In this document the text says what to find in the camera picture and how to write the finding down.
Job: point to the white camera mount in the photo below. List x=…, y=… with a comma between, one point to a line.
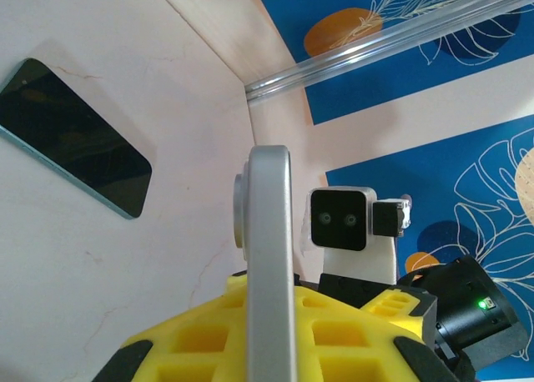
x=361, y=269

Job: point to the phone with teal edge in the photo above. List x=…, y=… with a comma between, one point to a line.
x=71, y=136

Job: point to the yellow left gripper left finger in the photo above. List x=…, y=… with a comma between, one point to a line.
x=200, y=340

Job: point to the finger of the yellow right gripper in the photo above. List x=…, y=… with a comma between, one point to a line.
x=396, y=305

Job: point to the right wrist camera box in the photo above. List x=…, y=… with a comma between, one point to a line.
x=339, y=218

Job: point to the aluminium frame post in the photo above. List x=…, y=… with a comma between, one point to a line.
x=375, y=44

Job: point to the grey phone case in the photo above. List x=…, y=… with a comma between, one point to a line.
x=269, y=252

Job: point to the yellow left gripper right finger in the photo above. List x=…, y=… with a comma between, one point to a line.
x=334, y=348

